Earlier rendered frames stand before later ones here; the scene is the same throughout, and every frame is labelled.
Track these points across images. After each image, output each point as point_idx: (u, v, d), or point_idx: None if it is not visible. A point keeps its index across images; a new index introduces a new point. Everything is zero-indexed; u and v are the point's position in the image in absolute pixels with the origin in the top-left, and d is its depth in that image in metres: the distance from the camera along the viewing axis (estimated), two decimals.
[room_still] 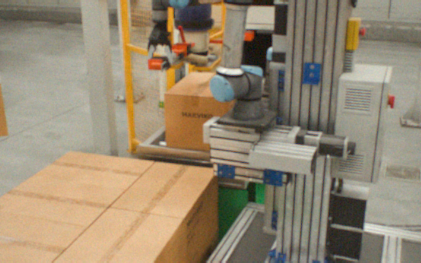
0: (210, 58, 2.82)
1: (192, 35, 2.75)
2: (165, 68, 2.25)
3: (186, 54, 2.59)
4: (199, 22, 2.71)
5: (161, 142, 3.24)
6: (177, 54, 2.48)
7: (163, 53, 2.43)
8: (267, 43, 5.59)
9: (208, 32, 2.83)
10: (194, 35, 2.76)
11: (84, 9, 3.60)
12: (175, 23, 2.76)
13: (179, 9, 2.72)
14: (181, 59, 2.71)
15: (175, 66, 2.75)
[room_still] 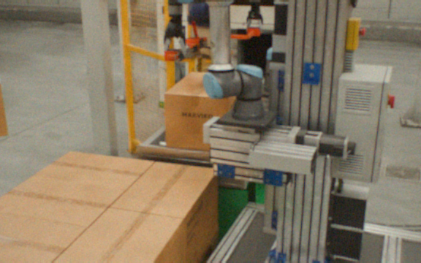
0: None
1: (204, 30, 2.93)
2: (178, 59, 2.43)
3: (199, 47, 2.77)
4: None
5: (161, 142, 3.24)
6: (191, 47, 2.66)
7: (177, 47, 2.61)
8: (267, 43, 5.59)
9: None
10: (207, 30, 2.93)
11: (84, 9, 3.60)
12: (188, 18, 2.94)
13: (192, 6, 2.90)
14: (194, 52, 2.89)
15: (188, 59, 2.93)
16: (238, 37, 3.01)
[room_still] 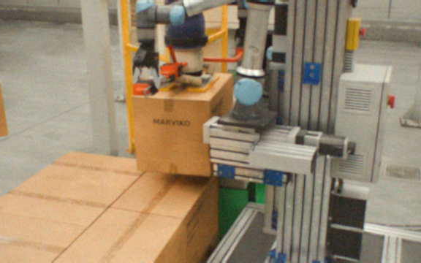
0: (204, 78, 2.56)
1: (184, 53, 2.50)
2: (150, 93, 1.99)
3: (177, 75, 2.33)
4: (192, 39, 2.45)
5: None
6: (167, 76, 2.22)
7: (150, 76, 2.17)
8: (267, 43, 5.59)
9: (202, 50, 2.57)
10: (187, 53, 2.50)
11: (84, 9, 3.60)
12: (166, 40, 2.50)
13: (169, 25, 2.46)
14: None
15: (166, 88, 2.49)
16: (224, 61, 2.58)
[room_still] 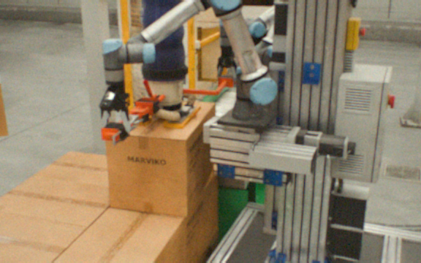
0: (183, 112, 2.42)
1: (161, 85, 2.36)
2: (119, 139, 1.86)
3: (153, 112, 2.19)
4: (170, 71, 2.31)
5: None
6: (141, 115, 2.08)
7: None
8: None
9: (181, 81, 2.44)
10: (165, 86, 2.36)
11: (84, 9, 3.60)
12: (142, 71, 2.36)
13: None
14: (148, 115, 2.31)
15: (142, 122, 2.35)
16: (205, 93, 2.44)
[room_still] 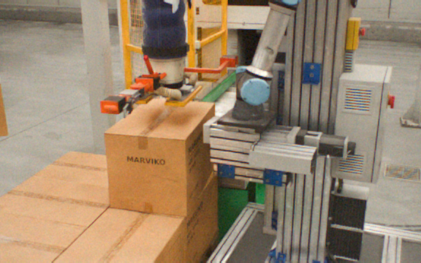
0: (184, 90, 2.38)
1: (162, 63, 2.32)
2: (127, 112, 1.81)
3: (153, 88, 2.15)
4: (171, 48, 2.27)
5: None
6: None
7: (122, 90, 1.99)
8: None
9: (183, 59, 2.40)
10: (166, 63, 2.32)
11: (84, 9, 3.60)
12: (143, 49, 2.32)
13: (147, 33, 2.28)
14: (149, 93, 2.27)
15: (142, 101, 2.31)
16: (207, 71, 2.40)
